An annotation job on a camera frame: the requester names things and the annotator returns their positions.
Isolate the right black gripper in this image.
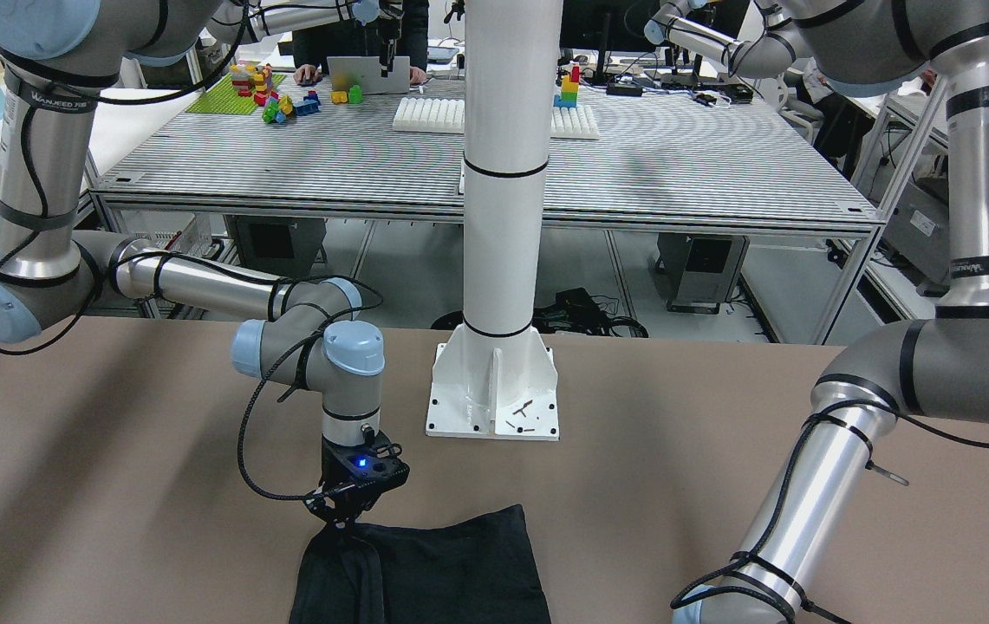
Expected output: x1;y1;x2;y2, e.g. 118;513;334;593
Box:
303;429;410;526

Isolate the black t-shirt with logo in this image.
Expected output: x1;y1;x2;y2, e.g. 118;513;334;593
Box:
290;504;550;623

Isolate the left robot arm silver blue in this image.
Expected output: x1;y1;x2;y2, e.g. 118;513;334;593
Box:
645;1;989;623

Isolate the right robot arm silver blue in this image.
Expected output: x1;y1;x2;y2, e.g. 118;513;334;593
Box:
0;1;410;528

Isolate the white plastic basket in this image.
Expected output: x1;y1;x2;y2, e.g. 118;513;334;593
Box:
123;211;217;259

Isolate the green building block plate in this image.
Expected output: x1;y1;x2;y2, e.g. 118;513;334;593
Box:
185;72;284;115

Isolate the silver laptop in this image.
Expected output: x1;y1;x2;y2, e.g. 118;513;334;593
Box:
327;55;411;95

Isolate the colourful block tower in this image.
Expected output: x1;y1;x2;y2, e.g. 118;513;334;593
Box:
553;64;581;109

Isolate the striped work table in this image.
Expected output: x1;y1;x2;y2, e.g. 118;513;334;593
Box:
95;88;883;237

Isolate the black computer monitor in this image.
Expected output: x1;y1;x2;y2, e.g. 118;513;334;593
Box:
560;1;660;86

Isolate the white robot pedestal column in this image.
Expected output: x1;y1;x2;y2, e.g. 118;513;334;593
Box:
426;1;563;441

